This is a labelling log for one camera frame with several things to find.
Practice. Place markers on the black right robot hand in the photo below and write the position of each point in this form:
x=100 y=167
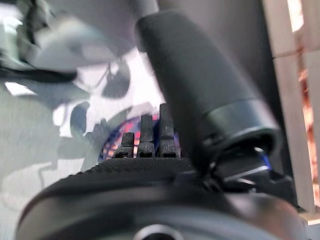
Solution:
x=200 y=75

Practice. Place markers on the wooden potato crate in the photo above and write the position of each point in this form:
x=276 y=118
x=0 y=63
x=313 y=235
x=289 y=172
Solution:
x=282 y=30

